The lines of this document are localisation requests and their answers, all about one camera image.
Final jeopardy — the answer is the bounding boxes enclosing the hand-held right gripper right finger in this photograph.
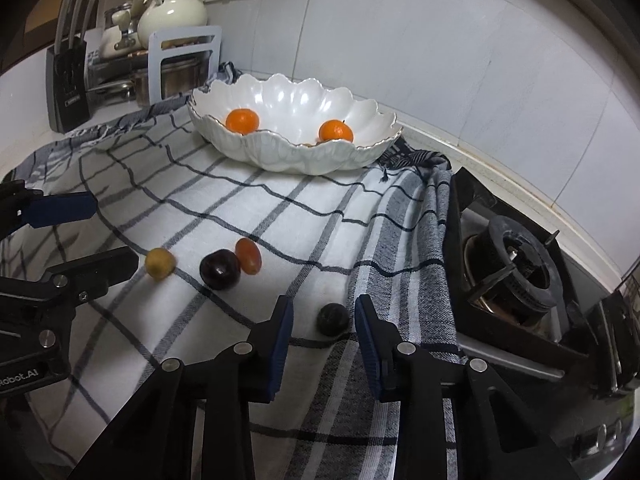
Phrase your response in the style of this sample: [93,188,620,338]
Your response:
[354,295,581,480]

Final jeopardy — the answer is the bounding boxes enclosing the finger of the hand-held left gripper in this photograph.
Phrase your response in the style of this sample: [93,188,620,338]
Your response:
[44,246,140,305]
[0,179,99,240]

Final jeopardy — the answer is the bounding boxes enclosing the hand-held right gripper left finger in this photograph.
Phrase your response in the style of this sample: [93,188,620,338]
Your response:
[70,295,295,480]

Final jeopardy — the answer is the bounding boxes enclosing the small dark round plum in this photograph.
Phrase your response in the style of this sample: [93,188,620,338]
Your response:
[317,302,349,337]

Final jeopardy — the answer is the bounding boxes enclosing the yellow-brown longan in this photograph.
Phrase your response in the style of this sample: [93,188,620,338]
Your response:
[145,247,177,281]

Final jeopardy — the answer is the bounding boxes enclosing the orange tangerine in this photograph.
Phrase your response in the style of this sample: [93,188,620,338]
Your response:
[318,119,354,144]
[225,109,260,135]

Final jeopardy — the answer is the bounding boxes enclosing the white scalloped bowl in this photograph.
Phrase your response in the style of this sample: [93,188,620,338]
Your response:
[187,72,404,177]

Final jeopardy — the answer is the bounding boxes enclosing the dark purple plum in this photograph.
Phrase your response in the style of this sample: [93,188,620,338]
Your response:
[199,250,241,291]

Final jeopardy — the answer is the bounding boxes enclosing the reddish oblong grape tomato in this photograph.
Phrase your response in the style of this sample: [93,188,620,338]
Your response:
[235,237,263,276]

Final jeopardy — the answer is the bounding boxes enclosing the black knife block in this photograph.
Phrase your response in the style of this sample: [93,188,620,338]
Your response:
[46,0,97,134]

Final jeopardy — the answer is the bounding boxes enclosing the steel pan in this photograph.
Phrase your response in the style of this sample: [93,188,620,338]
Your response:
[86,79,137,109]

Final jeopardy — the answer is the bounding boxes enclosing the grey checked cloth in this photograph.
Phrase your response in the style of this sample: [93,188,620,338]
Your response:
[0,60,462,480]

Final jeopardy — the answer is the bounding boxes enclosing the black stove burner grate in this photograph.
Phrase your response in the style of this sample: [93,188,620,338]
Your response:
[446,167,592,357]
[594,287,640,397]

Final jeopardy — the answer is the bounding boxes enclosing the steel cooking pot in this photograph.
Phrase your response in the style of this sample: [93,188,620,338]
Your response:
[131,56,211,107]

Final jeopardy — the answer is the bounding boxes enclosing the small white lidded pot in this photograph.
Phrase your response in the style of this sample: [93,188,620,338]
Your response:
[101,4,145,59]

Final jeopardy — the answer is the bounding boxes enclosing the white metal pot stand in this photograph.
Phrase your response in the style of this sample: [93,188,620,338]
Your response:
[148,25,223,107]

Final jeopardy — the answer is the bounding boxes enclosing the black gas stove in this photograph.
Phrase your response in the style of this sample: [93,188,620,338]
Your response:
[444,167,640,463]

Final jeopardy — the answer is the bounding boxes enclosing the cream ceramic pot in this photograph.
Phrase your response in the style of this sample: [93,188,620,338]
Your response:
[137,0,209,41]

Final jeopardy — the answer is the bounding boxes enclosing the steel stove knob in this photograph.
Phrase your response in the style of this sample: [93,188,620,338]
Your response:
[604,419,628,445]
[574,430,601,458]

